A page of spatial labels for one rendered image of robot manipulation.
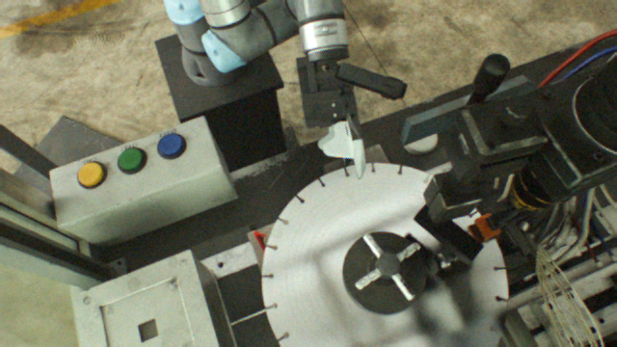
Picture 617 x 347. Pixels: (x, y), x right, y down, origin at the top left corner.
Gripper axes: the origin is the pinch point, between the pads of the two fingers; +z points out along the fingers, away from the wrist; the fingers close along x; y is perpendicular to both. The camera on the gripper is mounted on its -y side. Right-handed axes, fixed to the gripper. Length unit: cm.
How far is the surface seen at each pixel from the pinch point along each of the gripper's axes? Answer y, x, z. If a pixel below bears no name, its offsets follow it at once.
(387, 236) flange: -1.0, 13.3, 7.5
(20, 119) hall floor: 128, -121, -29
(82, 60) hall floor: 103, -137, -53
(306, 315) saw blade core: 11.7, 17.1, 15.0
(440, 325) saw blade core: -5.2, 19.0, 18.5
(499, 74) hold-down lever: -6.0, 38.5, -11.3
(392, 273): 0.2, 20.1, 10.0
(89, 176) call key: 44.1, -0.8, -6.4
